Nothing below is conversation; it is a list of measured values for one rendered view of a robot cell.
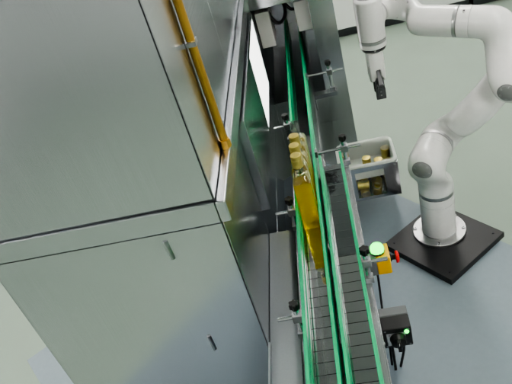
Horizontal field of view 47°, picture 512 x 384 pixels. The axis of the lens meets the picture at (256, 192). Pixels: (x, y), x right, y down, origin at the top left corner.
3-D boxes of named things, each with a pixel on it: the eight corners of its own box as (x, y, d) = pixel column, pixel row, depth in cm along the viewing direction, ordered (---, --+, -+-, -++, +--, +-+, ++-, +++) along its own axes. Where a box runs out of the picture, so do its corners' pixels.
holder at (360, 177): (328, 181, 248) (321, 151, 239) (394, 168, 243) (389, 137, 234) (332, 206, 234) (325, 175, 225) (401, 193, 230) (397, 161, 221)
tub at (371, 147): (337, 163, 242) (334, 145, 237) (392, 152, 239) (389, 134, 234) (342, 188, 229) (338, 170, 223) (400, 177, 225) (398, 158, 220)
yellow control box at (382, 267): (368, 262, 194) (365, 246, 190) (390, 258, 193) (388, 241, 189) (371, 277, 189) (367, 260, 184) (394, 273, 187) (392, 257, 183)
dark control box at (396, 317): (381, 328, 172) (377, 308, 167) (408, 323, 171) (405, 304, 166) (385, 350, 166) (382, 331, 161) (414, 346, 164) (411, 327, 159)
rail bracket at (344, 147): (318, 166, 221) (312, 139, 214) (363, 158, 218) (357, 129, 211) (318, 171, 219) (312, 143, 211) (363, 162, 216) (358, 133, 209)
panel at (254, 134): (263, 86, 265) (244, 14, 245) (270, 84, 264) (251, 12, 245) (261, 210, 193) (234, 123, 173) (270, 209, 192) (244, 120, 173)
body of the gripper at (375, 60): (359, 40, 189) (364, 72, 195) (363, 53, 180) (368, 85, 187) (382, 34, 187) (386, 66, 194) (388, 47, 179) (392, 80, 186)
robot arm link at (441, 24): (469, -11, 170) (369, -11, 186) (454, 13, 161) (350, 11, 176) (468, 18, 176) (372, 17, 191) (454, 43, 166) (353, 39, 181)
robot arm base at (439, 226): (439, 207, 228) (436, 168, 218) (478, 229, 214) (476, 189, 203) (401, 231, 223) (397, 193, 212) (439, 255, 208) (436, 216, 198)
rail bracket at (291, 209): (280, 228, 200) (271, 197, 192) (300, 224, 198) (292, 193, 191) (280, 235, 196) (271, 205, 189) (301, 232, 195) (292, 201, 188)
